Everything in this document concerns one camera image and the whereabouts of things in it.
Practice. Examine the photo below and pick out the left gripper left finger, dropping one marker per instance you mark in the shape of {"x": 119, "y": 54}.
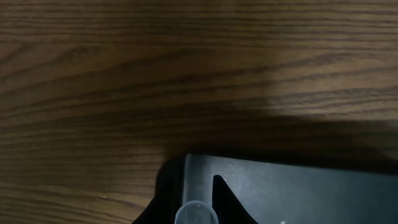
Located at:
{"x": 158, "y": 211}

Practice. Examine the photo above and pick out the black tray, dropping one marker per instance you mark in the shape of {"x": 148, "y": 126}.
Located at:
{"x": 311, "y": 196}

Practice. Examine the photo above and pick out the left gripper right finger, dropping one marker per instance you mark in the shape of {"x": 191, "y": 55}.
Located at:
{"x": 228, "y": 208}

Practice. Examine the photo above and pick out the clear test tube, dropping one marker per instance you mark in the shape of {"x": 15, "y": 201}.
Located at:
{"x": 196, "y": 214}

